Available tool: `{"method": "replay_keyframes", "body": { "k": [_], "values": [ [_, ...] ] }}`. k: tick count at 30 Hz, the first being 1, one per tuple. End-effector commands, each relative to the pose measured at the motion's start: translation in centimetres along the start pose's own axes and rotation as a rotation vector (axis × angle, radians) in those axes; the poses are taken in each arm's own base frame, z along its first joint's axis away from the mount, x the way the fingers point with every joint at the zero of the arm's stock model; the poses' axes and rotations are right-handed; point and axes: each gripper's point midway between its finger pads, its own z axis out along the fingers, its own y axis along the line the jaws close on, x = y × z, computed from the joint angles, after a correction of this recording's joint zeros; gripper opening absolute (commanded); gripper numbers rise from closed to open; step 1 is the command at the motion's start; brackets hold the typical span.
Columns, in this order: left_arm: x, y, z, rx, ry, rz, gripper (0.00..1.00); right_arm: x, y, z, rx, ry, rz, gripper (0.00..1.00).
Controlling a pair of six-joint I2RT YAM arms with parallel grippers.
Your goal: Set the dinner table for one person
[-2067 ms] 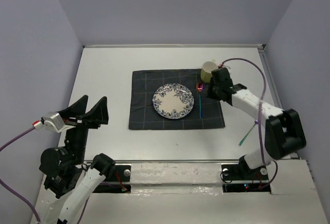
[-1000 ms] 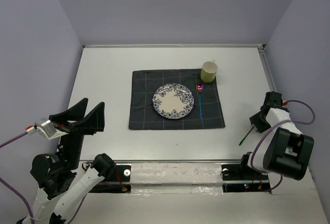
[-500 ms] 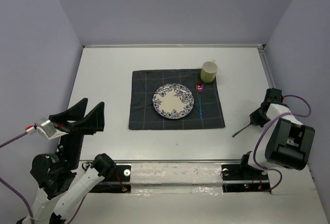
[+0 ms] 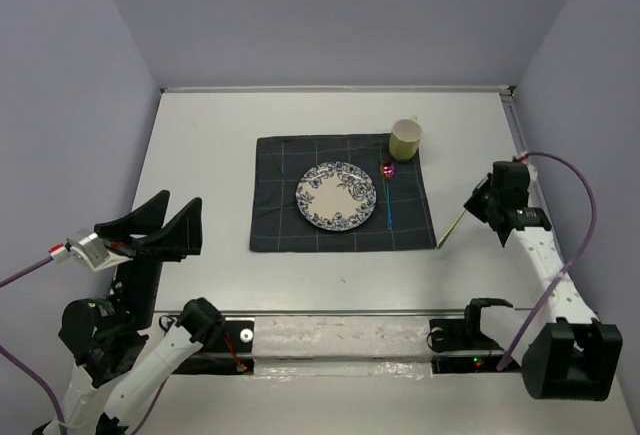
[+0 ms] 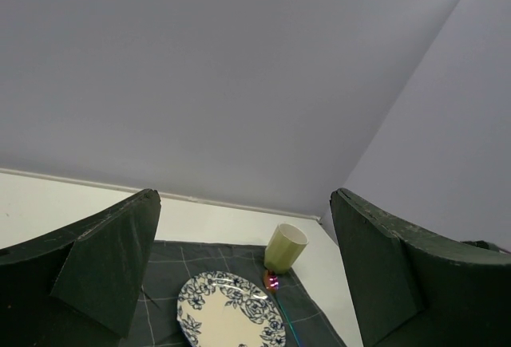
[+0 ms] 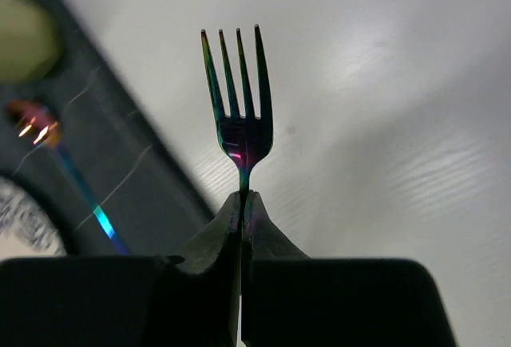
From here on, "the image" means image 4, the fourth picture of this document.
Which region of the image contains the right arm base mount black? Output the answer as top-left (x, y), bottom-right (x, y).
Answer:
top-left (426, 297), bottom-right (525, 375)

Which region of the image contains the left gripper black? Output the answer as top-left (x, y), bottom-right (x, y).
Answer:
top-left (97, 186), bottom-right (206, 328)

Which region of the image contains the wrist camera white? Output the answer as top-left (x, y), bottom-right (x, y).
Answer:
top-left (48, 230), bottom-right (135, 272)
top-left (513, 152), bottom-right (538, 192)

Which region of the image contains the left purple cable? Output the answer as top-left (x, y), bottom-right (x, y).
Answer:
top-left (0, 254), bottom-right (166, 435)

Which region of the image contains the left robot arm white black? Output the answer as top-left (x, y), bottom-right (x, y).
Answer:
top-left (35, 190), bottom-right (224, 434)

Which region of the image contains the blue floral ceramic plate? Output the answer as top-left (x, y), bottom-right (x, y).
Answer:
top-left (295, 161), bottom-right (377, 232)

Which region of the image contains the iridescent spoon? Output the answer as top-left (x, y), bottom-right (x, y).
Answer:
top-left (380, 159), bottom-right (395, 230)

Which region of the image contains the iridescent fork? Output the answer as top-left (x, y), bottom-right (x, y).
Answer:
top-left (436, 209), bottom-right (467, 249)

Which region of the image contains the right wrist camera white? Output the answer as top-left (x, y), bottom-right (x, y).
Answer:
top-left (513, 152), bottom-right (538, 192)

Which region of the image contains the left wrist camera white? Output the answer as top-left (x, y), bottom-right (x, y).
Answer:
top-left (48, 230), bottom-right (135, 272)

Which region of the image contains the pale yellow mug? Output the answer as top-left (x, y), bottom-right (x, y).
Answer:
top-left (389, 116), bottom-right (423, 162)

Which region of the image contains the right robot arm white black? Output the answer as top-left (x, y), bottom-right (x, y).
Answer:
top-left (460, 156), bottom-right (623, 402)

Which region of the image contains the dark grey checked cloth placemat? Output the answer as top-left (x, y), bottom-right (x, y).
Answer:
top-left (249, 133), bottom-right (436, 253)

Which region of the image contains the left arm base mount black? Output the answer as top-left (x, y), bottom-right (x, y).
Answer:
top-left (173, 317), bottom-right (255, 376)

